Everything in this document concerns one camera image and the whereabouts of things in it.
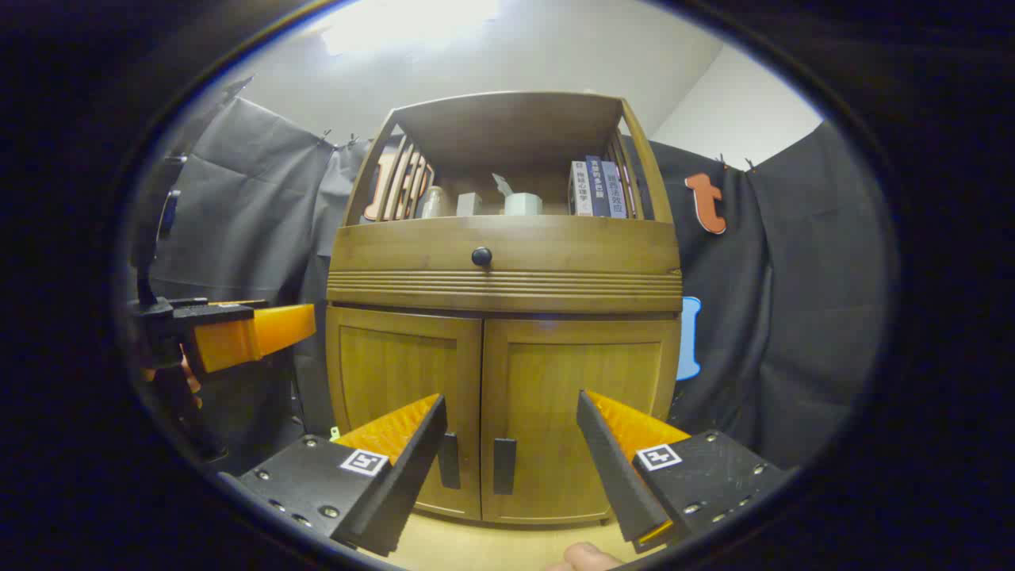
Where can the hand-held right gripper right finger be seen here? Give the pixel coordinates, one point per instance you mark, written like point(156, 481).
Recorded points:
point(607, 460)

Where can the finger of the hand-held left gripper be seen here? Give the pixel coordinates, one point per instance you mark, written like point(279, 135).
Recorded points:
point(246, 337)

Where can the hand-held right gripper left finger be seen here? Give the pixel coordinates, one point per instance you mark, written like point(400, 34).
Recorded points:
point(420, 460)

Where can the wooden cabinet door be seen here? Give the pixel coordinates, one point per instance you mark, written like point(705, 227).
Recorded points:
point(396, 373)
point(547, 373)

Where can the wooden double-door shoe cabinet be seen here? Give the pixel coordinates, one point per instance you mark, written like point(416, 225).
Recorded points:
point(507, 285)

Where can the small pale bottle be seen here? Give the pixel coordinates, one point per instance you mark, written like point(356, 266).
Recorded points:
point(432, 204)

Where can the black backdrop cloth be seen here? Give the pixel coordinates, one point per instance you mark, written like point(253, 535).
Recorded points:
point(793, 317)

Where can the small grey box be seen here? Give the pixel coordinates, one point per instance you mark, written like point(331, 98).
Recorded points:
point(469, 205)

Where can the pale tissue box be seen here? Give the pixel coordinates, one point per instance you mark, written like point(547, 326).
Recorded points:
point(523, 204)

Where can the white book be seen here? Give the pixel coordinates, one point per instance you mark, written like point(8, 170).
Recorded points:
point(580, 190)

